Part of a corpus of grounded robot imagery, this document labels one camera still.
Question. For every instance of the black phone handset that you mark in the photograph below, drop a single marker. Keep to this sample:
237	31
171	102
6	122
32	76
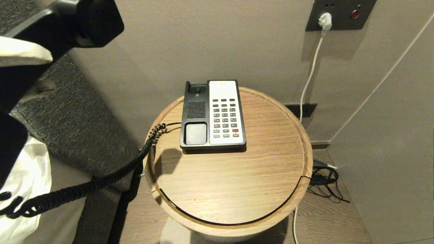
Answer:
91	23

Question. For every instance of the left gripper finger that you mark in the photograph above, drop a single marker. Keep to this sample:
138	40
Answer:
23	54

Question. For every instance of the round wooden side table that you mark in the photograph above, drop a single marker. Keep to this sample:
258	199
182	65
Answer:
234	184

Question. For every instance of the dark wall socket panel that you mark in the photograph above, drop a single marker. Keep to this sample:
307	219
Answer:
342	15

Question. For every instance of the black telephone handset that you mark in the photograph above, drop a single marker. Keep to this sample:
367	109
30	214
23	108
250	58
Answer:
78	118

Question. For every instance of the small black wall socket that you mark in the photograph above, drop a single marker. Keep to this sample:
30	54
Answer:
303	110

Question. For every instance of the white power plug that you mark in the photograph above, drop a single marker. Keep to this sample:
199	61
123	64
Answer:
325	21

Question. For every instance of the white bed linen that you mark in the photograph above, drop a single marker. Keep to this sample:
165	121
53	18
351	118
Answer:
28	169

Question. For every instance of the black and white desk phone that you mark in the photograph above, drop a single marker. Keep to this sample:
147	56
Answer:
225	113

